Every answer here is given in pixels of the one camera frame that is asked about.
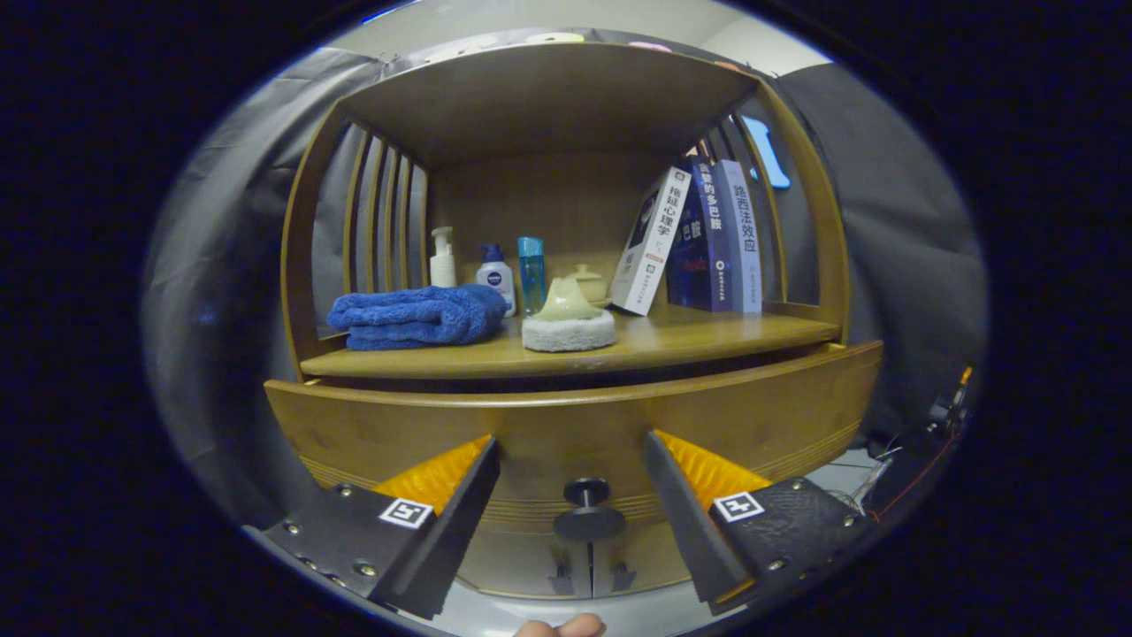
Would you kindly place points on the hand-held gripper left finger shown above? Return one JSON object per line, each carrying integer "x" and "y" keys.
{"x": 460, "y": 522}

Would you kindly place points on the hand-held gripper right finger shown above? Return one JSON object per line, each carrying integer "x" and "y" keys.
{"x": 685, "y": 522}

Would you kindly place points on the wooden drawer with black knob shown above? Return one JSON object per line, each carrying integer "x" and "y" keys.
{"x": 566, "y": 433}

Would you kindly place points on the pale green scrub brush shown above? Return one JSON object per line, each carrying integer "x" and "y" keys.
{"x": 568, "y": 332}

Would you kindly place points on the wooden cabinet door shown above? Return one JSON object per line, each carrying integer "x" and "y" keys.
{"x": 641, "y": 557}
{"x": 513, "y": 562}

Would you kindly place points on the wooden countertop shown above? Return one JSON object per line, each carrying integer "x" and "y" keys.
{"x": 690, "y": 336}

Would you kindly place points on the wooden cabinet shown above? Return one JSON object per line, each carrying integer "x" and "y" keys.
{"x": 548, "y": 97}

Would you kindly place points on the folded blue towel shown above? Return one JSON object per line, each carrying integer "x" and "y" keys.
{"x": 416, "y": 317}

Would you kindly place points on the white bottle with blue cap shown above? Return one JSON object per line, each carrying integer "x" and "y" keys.
{"x": 497, "y": 274}

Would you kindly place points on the beige lidded tea cup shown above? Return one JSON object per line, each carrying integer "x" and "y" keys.
{"x": 591, "y": 285}

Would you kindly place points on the white pump bottle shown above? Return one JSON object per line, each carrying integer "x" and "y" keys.
{"x": 442, "y": 265}

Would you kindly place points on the clear blue bottle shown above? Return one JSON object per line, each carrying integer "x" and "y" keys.
{"x": 531, "y": 274}

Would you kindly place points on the dark blue book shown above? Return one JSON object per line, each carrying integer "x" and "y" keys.
{"x": 699, "y": 248}

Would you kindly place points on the white book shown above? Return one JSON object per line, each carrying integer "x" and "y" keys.
{"x": 654, "y": 239}

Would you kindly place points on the pale blue book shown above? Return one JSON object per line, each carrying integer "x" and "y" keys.
{"x": 745, "y": 239}

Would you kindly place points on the black device with orange tip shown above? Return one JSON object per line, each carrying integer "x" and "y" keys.
{"x": 951, "y": 407}

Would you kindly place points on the black backdrop cloth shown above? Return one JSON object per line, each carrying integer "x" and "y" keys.
{"x": 230, "y": 265}

